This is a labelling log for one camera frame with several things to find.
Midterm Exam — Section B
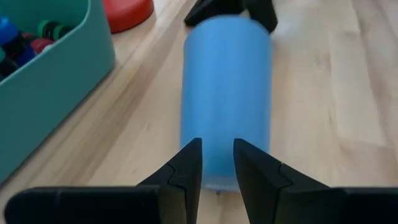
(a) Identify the small cobalt blue paint bottle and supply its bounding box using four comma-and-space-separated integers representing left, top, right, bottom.
0, 16, 37, 68

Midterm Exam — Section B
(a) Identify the small green paint bottle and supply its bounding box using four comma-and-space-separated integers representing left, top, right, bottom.
37, 19, 75, 40

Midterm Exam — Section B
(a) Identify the red desk lamp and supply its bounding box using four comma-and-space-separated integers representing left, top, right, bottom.
102, 0, 155, 34

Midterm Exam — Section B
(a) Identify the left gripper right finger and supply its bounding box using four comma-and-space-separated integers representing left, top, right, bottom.
233, 138, 398, 224

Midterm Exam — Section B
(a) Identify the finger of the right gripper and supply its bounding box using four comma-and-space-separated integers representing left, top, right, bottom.
183, 0, 246, 27
247, 0, 279, 34

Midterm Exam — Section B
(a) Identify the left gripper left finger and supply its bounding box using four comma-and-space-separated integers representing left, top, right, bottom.
4, 138, 203, 224

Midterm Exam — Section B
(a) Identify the blue plastic cup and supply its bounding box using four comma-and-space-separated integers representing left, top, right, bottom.
179, 14, 274, 191

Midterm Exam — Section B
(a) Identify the teal plastic bin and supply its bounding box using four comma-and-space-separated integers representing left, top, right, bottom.
0, 0, 116, 187

